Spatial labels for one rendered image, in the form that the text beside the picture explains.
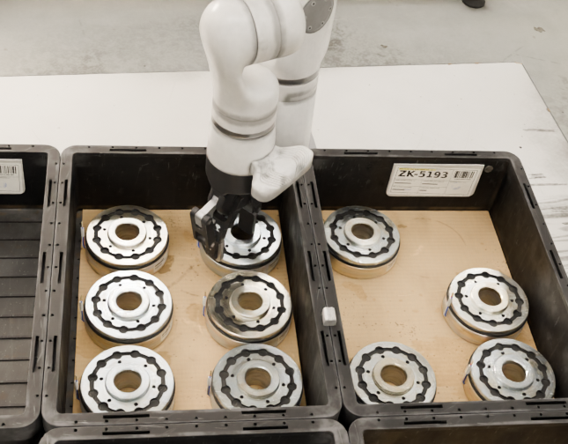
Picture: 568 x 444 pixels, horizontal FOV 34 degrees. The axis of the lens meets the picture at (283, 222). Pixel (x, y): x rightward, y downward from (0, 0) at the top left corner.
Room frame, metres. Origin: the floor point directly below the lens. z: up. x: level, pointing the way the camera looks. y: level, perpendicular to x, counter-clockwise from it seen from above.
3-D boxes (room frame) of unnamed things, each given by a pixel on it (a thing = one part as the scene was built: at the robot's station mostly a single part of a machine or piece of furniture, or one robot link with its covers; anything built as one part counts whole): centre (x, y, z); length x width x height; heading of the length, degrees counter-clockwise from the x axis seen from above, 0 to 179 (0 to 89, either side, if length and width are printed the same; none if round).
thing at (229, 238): (0.80, 0.05, 0.86); 0.05 x 0.05 x 0.01
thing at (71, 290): (0.68, 0.10, 0.87); 0.40 x 0.30 x 0.11; 13
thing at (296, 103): (1.06, 0.03, 0.85); 0.09 x 0.09 x 0.17; 11
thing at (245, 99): (0.77, 0.07, 1.15); 0.09 x 0.07 x 0.15; 126
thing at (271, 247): (0.80, 0.05, 0.86); 0.10 x 0.10 x 0.01
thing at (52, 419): (0.68, 0.10, 0.92); 0.40 x 0.30 x 0.02; 13
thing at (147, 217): (0.77, 0.19, 0.86); 0.10 x 0.10 x 0.01
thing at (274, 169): (0.76, 0.05, 1.05); 0.11 x 0.09 x 0.06; 59
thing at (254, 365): (0.59, 0.00, 0.86); 0.05 x 0.05 x 0.01
